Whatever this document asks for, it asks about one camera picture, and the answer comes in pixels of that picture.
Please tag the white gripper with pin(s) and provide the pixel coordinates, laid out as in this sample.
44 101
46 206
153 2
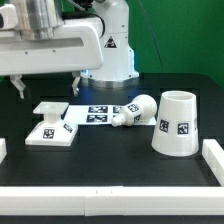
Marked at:
36 39

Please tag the white lamp base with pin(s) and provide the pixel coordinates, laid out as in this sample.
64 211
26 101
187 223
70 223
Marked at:
52 130

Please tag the white lamp bulb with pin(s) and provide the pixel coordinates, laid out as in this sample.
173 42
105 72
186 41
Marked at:
141 109

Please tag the white lamp shade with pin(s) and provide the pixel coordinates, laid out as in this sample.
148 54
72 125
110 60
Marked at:
176 131

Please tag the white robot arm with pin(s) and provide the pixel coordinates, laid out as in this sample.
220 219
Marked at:
118 57

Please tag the white marker sheet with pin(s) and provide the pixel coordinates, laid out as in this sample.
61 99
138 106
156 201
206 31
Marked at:
92 114

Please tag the white left fence rail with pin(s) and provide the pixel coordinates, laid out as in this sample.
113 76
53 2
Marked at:
3 151

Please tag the white front fence rail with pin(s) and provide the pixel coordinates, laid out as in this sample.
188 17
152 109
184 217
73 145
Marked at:
103 201

